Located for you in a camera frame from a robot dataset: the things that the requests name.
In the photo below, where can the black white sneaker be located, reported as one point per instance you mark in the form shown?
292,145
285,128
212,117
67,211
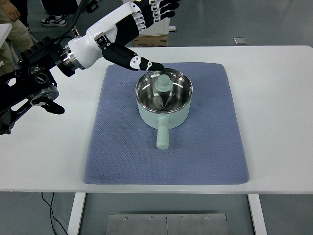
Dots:
54,21

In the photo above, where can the white table leg left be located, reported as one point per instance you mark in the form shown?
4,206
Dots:
76,213

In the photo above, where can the black device on floor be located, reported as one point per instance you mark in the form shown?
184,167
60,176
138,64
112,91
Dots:
91,5

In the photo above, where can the cardboard box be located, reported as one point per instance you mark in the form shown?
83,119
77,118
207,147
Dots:
151,41

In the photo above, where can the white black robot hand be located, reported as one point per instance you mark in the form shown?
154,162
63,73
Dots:
108,37

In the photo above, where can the white machine base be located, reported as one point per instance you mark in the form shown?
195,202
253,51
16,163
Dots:
160,28

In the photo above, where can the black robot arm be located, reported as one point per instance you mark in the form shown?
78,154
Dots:
32,83

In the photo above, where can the small grey floor plate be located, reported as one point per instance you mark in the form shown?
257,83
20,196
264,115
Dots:
239,41

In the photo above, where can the white side table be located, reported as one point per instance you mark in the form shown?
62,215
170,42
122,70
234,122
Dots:
4,32

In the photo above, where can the green pot with glass lid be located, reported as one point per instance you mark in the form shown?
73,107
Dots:
163,99

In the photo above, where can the person in beige trousers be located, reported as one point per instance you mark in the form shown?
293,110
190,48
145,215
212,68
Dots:
18,35

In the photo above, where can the metal floor plate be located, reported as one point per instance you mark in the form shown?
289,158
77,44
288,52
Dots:
168,224

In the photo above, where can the white table leg right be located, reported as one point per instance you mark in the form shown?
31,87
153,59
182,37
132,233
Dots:
257,214

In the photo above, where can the white table leg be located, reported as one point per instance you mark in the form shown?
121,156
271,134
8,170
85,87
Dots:
76,213
257,214

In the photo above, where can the blue textured mat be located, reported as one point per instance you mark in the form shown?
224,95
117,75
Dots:
206,149

